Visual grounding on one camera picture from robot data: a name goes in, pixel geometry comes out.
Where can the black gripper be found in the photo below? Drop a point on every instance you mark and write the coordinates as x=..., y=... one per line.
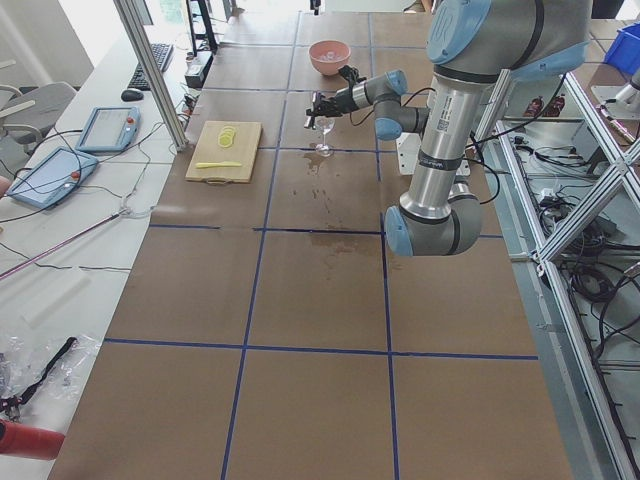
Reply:
x=343, y=100

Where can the steel double jigger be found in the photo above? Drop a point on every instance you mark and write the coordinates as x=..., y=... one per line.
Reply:
x=310, y=121

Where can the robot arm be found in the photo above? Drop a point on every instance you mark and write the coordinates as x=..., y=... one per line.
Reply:
x=469, y=44
x=628, y=97

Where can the clear wine glass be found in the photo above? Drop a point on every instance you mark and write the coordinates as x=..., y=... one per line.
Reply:
x=324, y=125

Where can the pile of clear ice cubes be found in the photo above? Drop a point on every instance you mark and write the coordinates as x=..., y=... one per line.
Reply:
x=331, y=56

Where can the pink plastic bowl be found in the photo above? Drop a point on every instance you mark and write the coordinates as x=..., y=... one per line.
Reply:
x=328, y=69

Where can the bamboo cutting board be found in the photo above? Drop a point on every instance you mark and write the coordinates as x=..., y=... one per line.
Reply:
x=244, y=150

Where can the yellow plastic knife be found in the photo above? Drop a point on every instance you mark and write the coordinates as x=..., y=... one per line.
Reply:
x=222, y=164

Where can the black computer mouse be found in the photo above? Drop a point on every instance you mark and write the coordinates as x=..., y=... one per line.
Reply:
x=132, y=95

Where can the blue teach pendant far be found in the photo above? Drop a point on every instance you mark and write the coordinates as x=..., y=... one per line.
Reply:
x=109, y=130

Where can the blue teach pendant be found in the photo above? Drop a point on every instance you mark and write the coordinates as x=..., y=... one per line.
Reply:
x=109, y=130
x=53, y=179

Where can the blue teach pendant near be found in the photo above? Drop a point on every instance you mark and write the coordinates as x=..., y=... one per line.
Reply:
x=53, y=179

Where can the grey office chair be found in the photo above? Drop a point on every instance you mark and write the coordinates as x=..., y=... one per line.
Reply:
x=28, y=117

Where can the blue storage bin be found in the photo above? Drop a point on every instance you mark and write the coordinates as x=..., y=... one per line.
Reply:
x=624, y=52

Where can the crumpled clear plastic bag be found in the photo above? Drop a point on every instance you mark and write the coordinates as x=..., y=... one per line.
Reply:
x=57, y=369

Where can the red cylinder object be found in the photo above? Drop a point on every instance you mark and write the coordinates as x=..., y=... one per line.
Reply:
x=30, y=442

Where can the aluminium frame post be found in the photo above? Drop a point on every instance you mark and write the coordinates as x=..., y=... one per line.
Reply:
x=135, y=30

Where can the aluminium frame truss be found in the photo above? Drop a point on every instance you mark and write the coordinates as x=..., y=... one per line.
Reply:
x=603, y=114

